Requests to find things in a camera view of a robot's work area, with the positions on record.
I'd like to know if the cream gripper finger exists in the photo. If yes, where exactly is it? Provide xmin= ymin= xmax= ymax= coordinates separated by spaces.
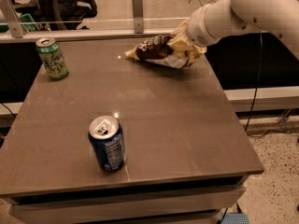
xmin=173 ymin=20 xmax=189 ymax=43

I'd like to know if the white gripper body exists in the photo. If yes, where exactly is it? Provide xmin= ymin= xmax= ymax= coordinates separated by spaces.
xmin=186 ymin=3 xmax=221 ymax=47

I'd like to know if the brown sea salt chip bag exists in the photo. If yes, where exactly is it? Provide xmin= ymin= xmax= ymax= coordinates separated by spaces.
xmin=125 ymin=30 xmax=206 ymax=69

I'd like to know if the blue pepsi can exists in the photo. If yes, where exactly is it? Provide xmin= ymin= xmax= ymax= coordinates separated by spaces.
xmin=88 ymin=116 xmax=126 ymax=172

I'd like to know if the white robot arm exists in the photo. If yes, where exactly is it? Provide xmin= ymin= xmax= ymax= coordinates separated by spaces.
xmin=172 ymin=0 xmax=299 ymax=59

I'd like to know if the green soda can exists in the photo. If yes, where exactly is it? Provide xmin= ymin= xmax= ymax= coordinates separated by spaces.
xmin=36 ymin=37 xmax=68 ymax=80

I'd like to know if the black office chair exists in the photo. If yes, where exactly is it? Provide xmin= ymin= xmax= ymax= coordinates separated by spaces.
xmin=37 ymin=0 xmax=97 ymax=30

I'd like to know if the green plastic bin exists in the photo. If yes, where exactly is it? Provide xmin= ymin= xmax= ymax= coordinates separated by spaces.
xmin=20 ymin=13 xmax=39 ymax=32

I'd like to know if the glass partition panel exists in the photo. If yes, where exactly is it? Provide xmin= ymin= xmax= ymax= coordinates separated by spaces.
xmin=10 ymin=0 xmax=218 ymax=31

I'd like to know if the blue box under table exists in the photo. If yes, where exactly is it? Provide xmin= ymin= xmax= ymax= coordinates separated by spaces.
xmin=221 ymin=213 xmax=249 ymax=224

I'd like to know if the black hanging cable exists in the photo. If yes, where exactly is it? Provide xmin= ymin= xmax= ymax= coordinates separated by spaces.
xmin=244 ymin=31 xmax=264 ymax=133

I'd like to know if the middle metal glass bracket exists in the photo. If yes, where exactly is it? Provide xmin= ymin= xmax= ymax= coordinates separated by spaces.
xmin=132 ymin=0 xmax=144 ymax=34

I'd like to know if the metal glass bracket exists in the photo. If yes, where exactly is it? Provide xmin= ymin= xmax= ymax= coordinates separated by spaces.
xmin=132 ymin=0 xmax=144 ymax=34
xmin=0 ymin=0 xmax=25 ymax=38

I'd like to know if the left metal glass bracket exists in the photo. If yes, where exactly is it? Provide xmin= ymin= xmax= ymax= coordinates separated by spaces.
xmin=0 ymin=0 xmax=25 ymax=38

